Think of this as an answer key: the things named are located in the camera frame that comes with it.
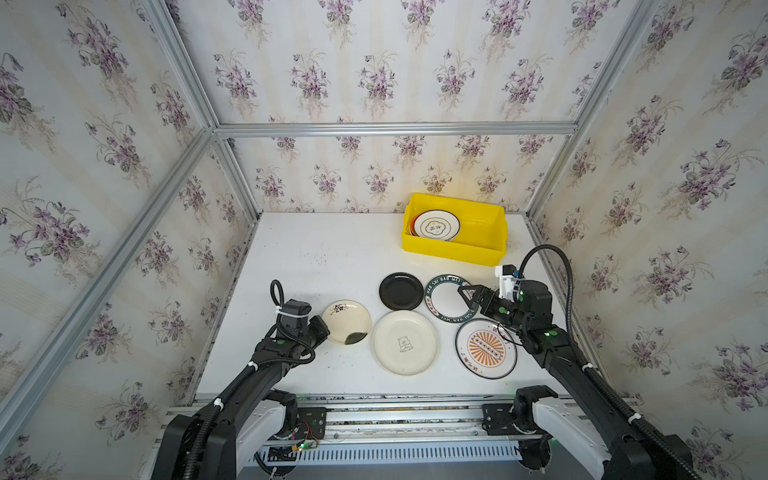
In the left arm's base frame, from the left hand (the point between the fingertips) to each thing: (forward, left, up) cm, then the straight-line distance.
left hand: (327, 324), depth 86 cm
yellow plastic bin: (+35, -53, -1) cm, 64 cm away
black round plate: (+12, -22, -2) cm, 26 cm away
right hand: (+3, -39, +12) cm, 41 cm away
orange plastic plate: (+41, -28, -1) cm, 50 cm away
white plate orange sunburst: (-6, -46, -3) cm, 47 cm away
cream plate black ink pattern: (+2, -5, -3) cm, 6 cm away
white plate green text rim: (+10, -36, -4) cm, 38 cm away
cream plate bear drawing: (-4, -23, -3) cm, 23 cm away
